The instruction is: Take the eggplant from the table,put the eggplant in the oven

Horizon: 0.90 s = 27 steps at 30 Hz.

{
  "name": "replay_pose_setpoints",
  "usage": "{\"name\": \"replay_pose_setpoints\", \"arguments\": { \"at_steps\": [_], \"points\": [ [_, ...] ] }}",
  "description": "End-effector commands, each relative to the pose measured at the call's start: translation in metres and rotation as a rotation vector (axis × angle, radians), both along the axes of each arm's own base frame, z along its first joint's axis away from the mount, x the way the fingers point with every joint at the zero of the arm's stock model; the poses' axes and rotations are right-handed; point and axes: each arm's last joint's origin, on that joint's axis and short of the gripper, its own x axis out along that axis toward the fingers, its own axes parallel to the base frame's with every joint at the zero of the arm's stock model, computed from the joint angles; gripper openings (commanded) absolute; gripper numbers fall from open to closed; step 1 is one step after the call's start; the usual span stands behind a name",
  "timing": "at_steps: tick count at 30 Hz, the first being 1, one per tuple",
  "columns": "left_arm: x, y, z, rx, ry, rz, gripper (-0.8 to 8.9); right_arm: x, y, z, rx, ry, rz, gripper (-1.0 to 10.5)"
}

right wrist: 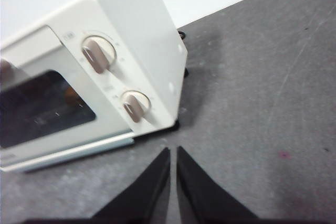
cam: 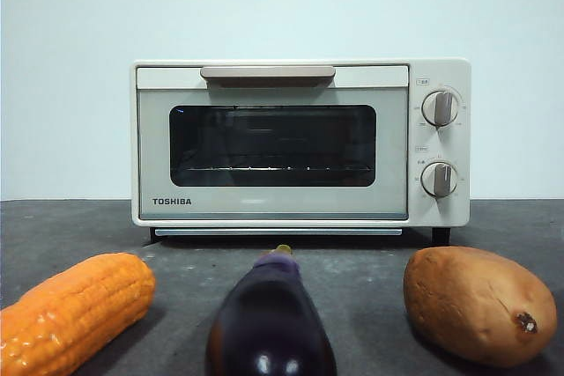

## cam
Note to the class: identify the glass-window oven door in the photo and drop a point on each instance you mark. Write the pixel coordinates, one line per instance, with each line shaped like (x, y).
(154, 151)

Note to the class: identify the purple eggplant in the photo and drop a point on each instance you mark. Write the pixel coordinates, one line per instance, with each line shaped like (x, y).
(269, 319)

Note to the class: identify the metal oven crumb tray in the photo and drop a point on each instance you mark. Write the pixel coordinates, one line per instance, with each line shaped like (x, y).
(264, 232)

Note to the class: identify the black oven foot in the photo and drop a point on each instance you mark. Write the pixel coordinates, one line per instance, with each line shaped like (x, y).
(441, 236)
(152, 235)

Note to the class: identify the small oven dial knob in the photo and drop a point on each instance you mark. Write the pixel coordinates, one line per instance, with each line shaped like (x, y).
(439, 179)

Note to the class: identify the large oven dial knob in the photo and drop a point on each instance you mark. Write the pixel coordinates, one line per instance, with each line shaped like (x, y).
(440, 107)

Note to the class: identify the cream Toshiba toaster oven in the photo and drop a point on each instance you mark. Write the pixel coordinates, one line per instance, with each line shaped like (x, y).
(462, 211)

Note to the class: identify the brown sweet potato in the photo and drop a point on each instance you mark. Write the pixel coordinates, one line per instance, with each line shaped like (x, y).
(471, 301)

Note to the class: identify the orange corn cob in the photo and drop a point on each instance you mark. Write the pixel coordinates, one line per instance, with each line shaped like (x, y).
(75, 310)

